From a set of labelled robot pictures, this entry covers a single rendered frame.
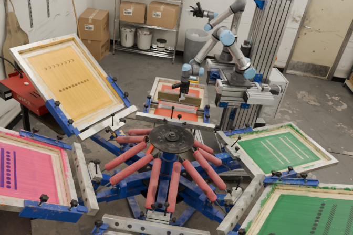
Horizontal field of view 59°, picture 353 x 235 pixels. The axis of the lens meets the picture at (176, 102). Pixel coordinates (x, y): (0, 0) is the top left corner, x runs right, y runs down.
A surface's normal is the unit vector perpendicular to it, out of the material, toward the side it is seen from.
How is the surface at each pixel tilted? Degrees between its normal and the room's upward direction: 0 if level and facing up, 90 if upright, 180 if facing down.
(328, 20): 90
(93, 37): 91
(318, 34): 90
